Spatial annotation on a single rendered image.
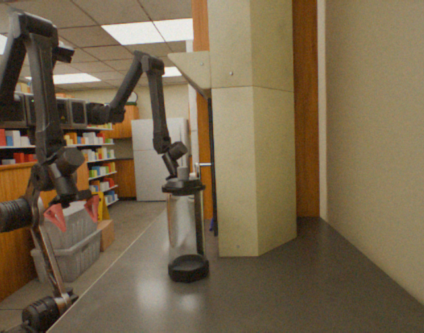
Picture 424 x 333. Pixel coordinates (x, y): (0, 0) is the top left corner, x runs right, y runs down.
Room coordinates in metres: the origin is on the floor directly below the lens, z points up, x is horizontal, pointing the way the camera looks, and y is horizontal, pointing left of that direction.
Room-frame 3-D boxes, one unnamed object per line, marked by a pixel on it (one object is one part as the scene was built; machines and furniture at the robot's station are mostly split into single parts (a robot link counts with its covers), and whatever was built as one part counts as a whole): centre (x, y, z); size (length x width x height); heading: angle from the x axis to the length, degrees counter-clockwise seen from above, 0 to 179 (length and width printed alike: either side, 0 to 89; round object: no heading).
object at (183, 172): (0.64, 0.07, 1.18); 0.09 x 0.09 x 0.07
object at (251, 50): (0.88, -0.14, 1.33); 0.32 x 0.25 x 0.77; 176
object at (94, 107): (1.48, 0.60, 1.45); 0.09 x 0.08 x 0.12; 148
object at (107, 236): (3.28, 1.52, 0.14); 0.41 x 0.32 x 0.28; 2
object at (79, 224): (2.67, 1.53, 0.49); 0.60 x 0.42 x 0.33; 176
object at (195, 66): (0.89, 0.04, 1.46); 0.32 x 0.12 x 0.10; 176
